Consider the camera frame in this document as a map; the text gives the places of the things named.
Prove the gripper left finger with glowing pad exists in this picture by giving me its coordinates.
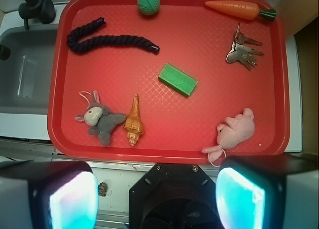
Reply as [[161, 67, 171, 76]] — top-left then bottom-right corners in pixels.
[[0, 161, 99, 229]]

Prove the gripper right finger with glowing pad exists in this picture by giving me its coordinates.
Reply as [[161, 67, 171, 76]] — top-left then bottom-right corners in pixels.
[[216, 155, 319, 229]]

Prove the pink plush pig toy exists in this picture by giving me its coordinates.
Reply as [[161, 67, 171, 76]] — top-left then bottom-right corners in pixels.
[[201, 108, 255, 167]]

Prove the grey plush donkey toy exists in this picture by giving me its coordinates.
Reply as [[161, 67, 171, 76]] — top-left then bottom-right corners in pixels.
[[75, 90, 126, 146]]

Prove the grey sink basin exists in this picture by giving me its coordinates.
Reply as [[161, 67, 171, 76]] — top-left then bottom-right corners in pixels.
[[0, 24, 58, 115]]

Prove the orange spiral seashell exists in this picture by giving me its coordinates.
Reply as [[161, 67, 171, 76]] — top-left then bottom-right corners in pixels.
[[123, 94, 144, 147]]

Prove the red plastic tray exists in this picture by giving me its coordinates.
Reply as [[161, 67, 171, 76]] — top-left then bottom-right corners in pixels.
[[48, 0, 290, 164]]

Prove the silver key bunch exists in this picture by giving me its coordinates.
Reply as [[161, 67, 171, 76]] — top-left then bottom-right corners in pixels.
[[226, 23, 264, 71]]

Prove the green rectangular block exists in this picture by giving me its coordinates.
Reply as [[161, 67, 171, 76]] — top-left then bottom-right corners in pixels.
[[158, 63, 198, 97]]

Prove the orange plastic toy carrot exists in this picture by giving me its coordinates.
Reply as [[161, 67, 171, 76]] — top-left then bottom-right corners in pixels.
[[205, 0, 277, 21]]

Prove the black sink faucet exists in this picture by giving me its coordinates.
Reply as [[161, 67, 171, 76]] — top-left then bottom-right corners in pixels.
[[18, 0, 56, 30]]

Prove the green textured ball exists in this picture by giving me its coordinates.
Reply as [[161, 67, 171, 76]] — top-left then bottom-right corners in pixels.
[[137, 0, 160, 16]]

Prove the dark purple rope piece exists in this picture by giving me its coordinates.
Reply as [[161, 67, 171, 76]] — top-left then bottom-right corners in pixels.
[[66, 17, 160, 56]]

